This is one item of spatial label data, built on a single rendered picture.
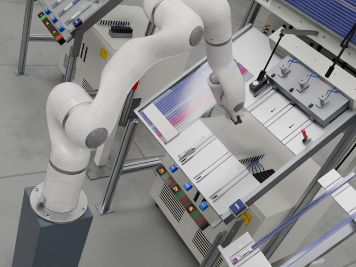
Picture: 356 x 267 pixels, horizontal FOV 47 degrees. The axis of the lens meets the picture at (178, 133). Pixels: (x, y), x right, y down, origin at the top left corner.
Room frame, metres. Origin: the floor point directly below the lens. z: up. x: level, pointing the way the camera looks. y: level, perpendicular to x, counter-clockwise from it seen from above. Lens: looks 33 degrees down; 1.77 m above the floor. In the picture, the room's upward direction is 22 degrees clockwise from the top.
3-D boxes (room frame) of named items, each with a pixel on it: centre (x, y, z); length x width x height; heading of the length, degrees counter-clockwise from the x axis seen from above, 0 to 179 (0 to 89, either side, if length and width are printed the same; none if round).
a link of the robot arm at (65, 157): (0.99, 0.31, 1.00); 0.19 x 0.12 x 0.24; 51
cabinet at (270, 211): (1.88, -0.45, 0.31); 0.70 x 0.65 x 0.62; 48
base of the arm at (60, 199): (0.97, 0.28, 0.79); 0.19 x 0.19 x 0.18
